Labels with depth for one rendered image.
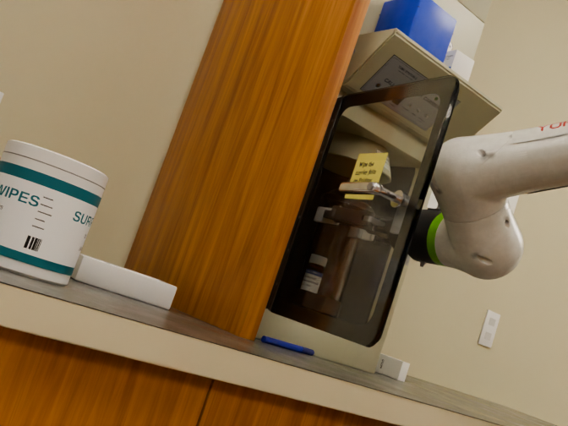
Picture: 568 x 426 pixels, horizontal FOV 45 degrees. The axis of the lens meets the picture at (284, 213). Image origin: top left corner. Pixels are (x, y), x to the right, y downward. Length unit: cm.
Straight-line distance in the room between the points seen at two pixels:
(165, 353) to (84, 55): 85
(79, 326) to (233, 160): 62
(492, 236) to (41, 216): 64
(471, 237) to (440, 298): 110
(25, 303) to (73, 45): 86
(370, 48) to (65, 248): 64
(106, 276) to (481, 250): 58
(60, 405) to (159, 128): 88
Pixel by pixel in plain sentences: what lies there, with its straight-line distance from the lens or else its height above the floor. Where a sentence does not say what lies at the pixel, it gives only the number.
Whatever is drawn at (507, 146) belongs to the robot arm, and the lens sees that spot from 102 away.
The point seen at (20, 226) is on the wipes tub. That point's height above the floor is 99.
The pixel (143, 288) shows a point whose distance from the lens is 113.
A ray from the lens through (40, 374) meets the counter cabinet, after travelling 76.
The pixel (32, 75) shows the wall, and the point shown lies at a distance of 146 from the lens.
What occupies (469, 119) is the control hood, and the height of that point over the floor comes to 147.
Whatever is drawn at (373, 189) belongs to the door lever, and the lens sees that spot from 95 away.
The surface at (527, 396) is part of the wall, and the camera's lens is 263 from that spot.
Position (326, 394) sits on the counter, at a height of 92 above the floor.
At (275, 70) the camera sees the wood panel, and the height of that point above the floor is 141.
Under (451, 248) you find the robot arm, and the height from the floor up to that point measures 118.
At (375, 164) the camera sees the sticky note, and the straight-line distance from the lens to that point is 106.
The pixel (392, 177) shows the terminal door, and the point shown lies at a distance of 102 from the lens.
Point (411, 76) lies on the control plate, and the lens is 128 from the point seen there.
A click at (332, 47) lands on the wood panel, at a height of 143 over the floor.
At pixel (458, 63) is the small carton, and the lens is 137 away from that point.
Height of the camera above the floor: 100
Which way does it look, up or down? 8 degrees up
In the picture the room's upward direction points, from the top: 19 degrees clockwise
